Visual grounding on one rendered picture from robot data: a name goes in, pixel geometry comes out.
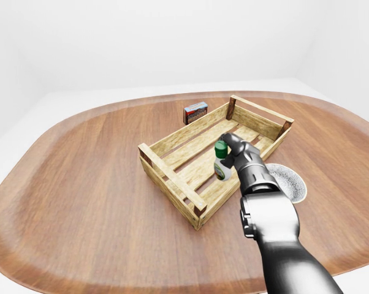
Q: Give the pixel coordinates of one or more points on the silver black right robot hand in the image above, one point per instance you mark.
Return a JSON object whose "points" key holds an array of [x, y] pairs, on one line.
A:
{"points": [[249, 162]]}

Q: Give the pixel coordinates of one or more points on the salad dressing bottle green cap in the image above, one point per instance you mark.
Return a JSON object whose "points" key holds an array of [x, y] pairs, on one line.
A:
{"points": [[221, 167]]}

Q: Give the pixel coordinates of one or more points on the wooden slat tray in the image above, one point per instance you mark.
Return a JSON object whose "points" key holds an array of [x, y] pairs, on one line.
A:
{"points": [[203, 153]]}

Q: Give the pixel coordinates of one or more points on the patterned white bowl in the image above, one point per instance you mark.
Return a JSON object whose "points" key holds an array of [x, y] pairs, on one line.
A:
{"points": [[290, 183]]}

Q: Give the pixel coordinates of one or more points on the small printed food box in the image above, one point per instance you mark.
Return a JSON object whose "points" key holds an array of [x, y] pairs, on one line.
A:
{"points": [[196, 111]]}

